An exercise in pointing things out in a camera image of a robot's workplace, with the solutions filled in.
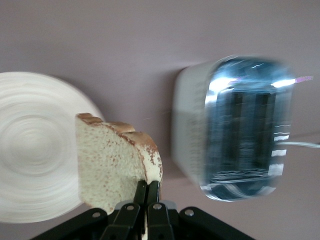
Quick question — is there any round pale wooden plate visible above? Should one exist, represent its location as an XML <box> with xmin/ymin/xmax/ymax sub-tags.
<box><xmin>0</xmin><ymin>71</ymin><xmax>106</xmax><ymax>224</ymax></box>

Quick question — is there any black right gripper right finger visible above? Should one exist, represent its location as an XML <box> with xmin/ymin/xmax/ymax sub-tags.
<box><xmin>145</xmin><ymin>180</ymin><xmax>256</xmax><ymax>240</ymax></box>

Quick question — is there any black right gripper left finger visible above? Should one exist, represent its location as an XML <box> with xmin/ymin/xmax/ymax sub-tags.
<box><xmin>31</xmin><ymin>179</ymin><xmax>148</xmax><ymax>240</ymax></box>

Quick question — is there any slice of brown bread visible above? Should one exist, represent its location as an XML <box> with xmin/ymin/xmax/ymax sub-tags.
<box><xmin>75</xmin><ymin>112</ymin><xmax>164</xmax><ymax>216</ymax></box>

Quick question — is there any white toaster power cord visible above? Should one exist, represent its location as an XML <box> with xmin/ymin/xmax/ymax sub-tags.
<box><xmin>274</xmin><ymin>140</ymin><xmax>320</xmax><ymax>149</ymax></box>

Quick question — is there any cream and chrome toaster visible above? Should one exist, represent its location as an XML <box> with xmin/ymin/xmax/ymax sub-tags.
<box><xmin>171</xmin><ymin>55</ymin><xmax>296</xmax><ymax>203</ymax></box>

